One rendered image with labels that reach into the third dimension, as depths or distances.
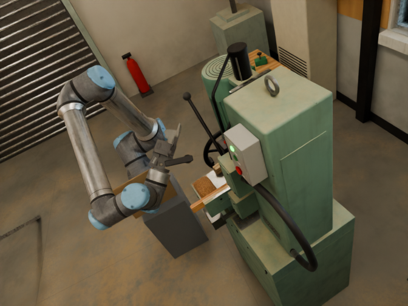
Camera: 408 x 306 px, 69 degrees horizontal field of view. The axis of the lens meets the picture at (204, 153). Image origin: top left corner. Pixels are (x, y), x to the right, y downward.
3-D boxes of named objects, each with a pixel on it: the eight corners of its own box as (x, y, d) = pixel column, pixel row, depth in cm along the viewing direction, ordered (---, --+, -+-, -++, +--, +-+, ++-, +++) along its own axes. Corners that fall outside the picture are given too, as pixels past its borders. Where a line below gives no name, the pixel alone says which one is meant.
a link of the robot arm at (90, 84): (142, 136, 196) (64, 72, 128) (165, 122, 195) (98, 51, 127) (151, 155, 190) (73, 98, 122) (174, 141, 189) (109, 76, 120)
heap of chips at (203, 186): (206, 175, 155) (204, 170, 152) (219, 192, 144) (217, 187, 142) (192, 184, 153) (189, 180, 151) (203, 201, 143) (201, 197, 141)
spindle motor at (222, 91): (248, 110, 133) (232, 47, 112) (271, 129, 121) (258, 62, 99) (215, 130, 131) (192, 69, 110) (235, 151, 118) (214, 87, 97)
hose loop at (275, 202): (265, 215, 124) (248, 159, 99) (323, 283, 100) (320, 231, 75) (254, 223, 123) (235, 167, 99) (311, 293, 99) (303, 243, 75)
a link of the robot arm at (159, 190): (152, 215, 112) (160, 214, 122) (163, 183, 113) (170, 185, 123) (130, 207, 114) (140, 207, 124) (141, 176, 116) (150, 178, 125)
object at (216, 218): (217, 209, 182) (213, 201, 177) (227, 223, 173) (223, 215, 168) (205, 216, 181) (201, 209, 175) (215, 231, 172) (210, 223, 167)
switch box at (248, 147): (250, 158, 96) (240, 122, 85) (268, 176, 89) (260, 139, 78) (234, 168, 95) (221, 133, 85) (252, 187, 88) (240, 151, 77)
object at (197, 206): (303, 139, 151) (303, 134, 148) (306, 141, 149) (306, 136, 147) (192, 210, 142) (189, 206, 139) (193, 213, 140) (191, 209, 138)
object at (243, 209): (251, 197, 129) (245, 181, 121) (260, 208, 124) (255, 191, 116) (232, 209, 128) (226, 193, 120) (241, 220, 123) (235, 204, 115)
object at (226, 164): (244, 173, 115) (235, 146, 105) (257, 187, 109) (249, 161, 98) (226, 184, 114) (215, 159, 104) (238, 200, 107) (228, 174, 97)
